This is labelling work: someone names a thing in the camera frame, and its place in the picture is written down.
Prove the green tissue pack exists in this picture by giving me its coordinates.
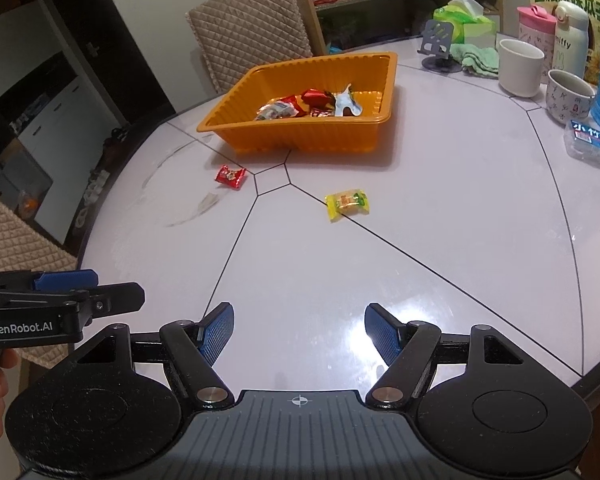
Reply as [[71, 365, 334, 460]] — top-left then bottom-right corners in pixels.
[[434, 0, 496, 46]]

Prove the large red snack packet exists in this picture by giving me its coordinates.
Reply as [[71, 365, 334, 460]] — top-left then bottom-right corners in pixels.
[[280, 94, 308, 116]]

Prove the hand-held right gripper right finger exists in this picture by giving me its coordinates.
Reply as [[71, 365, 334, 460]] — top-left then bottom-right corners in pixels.
[[364, 304, 525, 408]]

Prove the white cup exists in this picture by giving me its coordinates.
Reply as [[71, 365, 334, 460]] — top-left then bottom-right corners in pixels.
[[497, 38, 546, 98]]

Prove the dark door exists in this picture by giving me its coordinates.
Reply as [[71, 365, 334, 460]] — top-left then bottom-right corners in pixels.
[[45, 0, 173, 116]]

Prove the grey snack packet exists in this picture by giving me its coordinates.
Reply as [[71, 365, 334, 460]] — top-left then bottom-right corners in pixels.
[[254, 100, 301, 122]]

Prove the patterned white mug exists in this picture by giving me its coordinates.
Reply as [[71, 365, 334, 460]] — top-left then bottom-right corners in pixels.
[[545, 69, 597, 123]]

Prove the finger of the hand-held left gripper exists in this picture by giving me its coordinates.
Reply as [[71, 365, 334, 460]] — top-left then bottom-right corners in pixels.
[[0, 269, 100, 292], [77, 282, 146, 328]]

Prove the yellow candy packet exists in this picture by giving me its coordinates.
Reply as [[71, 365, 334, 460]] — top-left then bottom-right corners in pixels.
[[325, 187, 370, 222]]

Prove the grey phone stand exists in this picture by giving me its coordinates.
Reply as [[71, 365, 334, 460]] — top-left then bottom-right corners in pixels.
[[419, 19, 463, 72]]

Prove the white cabinet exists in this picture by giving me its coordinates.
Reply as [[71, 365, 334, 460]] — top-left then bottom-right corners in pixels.
[[17, 67, 131, 186]]

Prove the orange plastic tray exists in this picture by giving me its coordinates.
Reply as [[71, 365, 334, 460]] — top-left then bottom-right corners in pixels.
[[196, 51, 398, 156]]

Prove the white thermos bottle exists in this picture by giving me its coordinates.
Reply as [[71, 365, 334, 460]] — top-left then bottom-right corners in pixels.
[[552, 1, 590, 78]]

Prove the pink bottle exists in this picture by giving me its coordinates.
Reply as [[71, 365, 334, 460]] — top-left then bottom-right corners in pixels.
[[516, 4, 557, 83]]

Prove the beige quilted chair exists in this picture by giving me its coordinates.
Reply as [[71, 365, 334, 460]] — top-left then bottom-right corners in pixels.
[[0, 190, 78, 368], [186, 0, 315, 95]]

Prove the green cloth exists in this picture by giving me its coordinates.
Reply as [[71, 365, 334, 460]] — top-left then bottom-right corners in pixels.
[[450, 42, 501, 78]]

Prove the small red candy packet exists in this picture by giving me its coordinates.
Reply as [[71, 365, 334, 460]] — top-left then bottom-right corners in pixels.
[[216, 165, 247, 191]]

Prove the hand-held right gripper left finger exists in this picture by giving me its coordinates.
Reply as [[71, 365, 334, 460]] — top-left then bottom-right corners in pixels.
[[75, 302, 236, 408]]

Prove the blue tissue packet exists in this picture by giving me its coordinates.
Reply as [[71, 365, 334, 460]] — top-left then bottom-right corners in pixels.
[[565, 119, 600, 173]]

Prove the silver foil packet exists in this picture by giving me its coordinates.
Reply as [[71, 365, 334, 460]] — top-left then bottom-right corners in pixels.
[[332, 84, 363, 117]]

